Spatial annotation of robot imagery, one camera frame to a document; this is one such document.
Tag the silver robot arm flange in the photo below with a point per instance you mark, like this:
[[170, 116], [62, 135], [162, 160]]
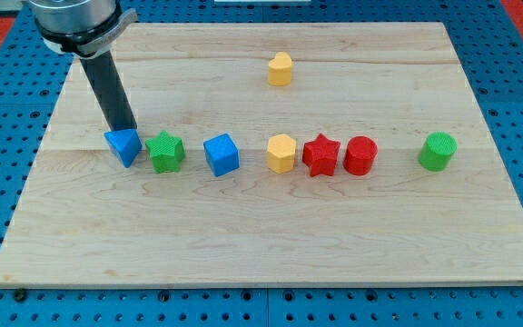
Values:
[[85, 28]]

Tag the yellow heart block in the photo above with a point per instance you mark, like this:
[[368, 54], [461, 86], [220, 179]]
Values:
[[280, 69]]

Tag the yellow hexagon block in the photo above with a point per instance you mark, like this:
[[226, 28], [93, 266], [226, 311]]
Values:
[[281, 150]]

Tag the blue cube block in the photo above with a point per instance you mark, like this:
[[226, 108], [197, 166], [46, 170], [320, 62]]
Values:
[[222, 154]]

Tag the red star block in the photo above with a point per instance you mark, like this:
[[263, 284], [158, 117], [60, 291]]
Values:
[[321, 155]]

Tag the green star block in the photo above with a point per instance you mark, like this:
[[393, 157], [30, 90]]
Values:
[[165, 152]]

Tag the red cylinder block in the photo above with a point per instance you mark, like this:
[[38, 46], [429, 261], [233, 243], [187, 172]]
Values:
[[360, 155]]

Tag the blue triangle block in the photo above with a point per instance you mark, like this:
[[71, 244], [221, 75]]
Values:
[[124, 144]]

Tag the green cylinder block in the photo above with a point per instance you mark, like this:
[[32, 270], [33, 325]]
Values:
[[437, 151]]

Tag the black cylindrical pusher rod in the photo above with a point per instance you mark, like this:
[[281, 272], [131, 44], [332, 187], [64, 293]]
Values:
[[107, 86]]

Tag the wooden board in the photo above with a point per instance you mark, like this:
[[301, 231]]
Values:
[[84, 221]]

